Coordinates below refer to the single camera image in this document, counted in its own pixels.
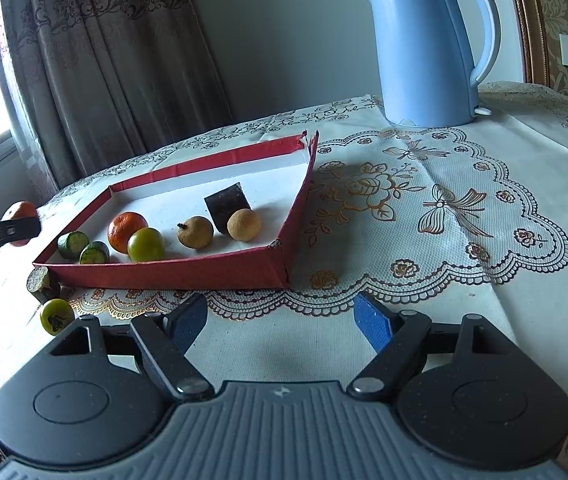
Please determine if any dark sugarcane piece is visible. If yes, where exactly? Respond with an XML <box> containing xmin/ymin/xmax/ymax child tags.
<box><xmin>26</xmin><ymin>266</ymin><xmax>62</xmax><ymax>304</ymax></box>

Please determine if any white floral lace tablecloth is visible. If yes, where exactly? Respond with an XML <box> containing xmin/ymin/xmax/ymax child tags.
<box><xmin>0</xmin><ymin>80</ymin><xmax>568</xmax><ymax>480</ymax></box>

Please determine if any orange red tomato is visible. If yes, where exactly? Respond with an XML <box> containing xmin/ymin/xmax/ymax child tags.
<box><xmin>3</xmin><ymin>201</ymin><xmax>40</xmax><ymax>247</ymax></box>

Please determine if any green yellow tomato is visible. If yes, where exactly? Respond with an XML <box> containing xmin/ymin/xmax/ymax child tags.
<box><xmin>40</xmin><ymin>298</ymin><xmax>76</xmax><ymax>335</ymax></box>
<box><xmin>127</xmin><ymin>227</ymin><xmax>166</xmax><ymax>263</ymax></box>

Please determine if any orange tangerine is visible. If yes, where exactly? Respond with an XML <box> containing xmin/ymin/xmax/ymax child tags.
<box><xmin>108</xmin><ymin>212</ymin><xmax>149</xmax><ymax>256</ymax></box>

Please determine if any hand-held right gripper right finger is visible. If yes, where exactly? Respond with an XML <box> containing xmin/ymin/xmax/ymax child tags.
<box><xmin>346</xmin><ymin>291</ymin><xmax>519</xmax><ymax>402</ymax></box>

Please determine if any brown patterned curtain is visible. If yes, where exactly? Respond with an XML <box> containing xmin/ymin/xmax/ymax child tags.
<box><xmin>0</xmin><ymin>0</ymin><xmax>232</xmax><ymax>201</ymax></box>

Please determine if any round brown longan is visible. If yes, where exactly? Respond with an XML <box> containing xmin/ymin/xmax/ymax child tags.
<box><xmin>227</xmin><ymin>208</ymin><xmax>263</xmax><ymax>242</ymax></box>

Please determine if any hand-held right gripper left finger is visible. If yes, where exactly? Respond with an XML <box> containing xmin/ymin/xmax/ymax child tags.
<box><xmin>51</xmin><ymin>292</ymin><xmax>215</xmax><ymax>401</ymax></box>

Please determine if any brown wooden panel frame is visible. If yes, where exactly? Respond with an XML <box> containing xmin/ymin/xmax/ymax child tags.
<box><xmin>504</xmin><ymin>0</ymin><xmax>552</xmax><ymax>86</ymax></box>

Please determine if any red shallow cardboard box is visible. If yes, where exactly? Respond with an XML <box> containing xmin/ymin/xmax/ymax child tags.
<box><xmin>32</xmin><ymin>130</ymin><xmax>321</xmax><ymax>291</ymax></box>

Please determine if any brown longan with stem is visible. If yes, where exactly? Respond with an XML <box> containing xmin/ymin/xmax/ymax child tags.
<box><xmin>178</xmin><ymin>216</ymin><xmax>213</xmax><ymax>249</ymax></box>

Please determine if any dark brown cube block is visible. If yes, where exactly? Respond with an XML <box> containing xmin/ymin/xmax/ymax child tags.
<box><xmin>204</xmin><ymin>183</ymin><xmax>253</xmax><ymax>235</ymax></box>

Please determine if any light blue electric kettle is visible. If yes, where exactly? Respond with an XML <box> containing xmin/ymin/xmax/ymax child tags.
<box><xmin>364</xmin><ymin>0</ymin><xmax>502</xmax><ymax>128</ymax></box>

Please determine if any green cucumber piece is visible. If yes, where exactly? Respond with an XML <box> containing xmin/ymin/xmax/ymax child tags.
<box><xmin>79</xmin><ymin>241</ymin><xmax>111</xmax><ymax>265</ymax></box>
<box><xmin>57</xmin><ymin>230</ymin><xmax>89</xmax><ymax>260</ymax></box>

